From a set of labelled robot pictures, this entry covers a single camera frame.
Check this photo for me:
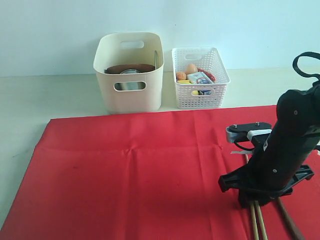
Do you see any orange fried chicken piece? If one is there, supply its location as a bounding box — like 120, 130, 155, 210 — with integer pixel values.
175, 71, 187, 81

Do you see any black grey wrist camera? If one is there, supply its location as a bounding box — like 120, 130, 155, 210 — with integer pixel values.
226, 122, 272, 143

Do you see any red toy sausage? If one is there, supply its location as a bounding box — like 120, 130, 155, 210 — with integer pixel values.
197, 68, 216, 83

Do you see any cream plastic bin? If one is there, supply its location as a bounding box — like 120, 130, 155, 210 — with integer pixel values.
93, 32, 164, 114

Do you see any long wooden chopstick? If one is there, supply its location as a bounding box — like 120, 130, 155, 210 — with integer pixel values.
244, 153, 268, 240

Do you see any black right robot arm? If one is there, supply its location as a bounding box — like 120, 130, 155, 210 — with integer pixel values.
218, 85, 320, 208

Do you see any red scalloped table cloth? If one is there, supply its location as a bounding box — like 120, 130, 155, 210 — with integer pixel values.
0, 104, 320, 240

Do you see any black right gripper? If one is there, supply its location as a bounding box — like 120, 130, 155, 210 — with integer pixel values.
218, 139, 315, 208

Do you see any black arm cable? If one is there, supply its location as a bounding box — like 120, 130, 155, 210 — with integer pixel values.
292, 51, 320, 83

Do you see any brown egg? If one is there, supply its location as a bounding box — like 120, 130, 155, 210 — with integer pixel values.
185, 63, 198, 75

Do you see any white perforated plastic basket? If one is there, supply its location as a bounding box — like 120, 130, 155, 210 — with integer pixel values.
171, 47, 231, 109

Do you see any silver table knife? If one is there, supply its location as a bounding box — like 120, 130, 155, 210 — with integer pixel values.
154, 50, 158, 70

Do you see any blue white milk carton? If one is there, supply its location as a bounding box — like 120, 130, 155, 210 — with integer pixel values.
187, 71, 214, 95

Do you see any yellow cheese wedge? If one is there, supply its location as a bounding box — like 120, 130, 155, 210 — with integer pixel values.
177, 79, 191, 85

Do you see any dark wooden spoon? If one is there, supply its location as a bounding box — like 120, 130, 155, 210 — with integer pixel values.
276, 197, 305, 240

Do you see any stainless steel cup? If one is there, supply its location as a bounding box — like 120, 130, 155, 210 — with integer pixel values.
114, 69, 146, 91

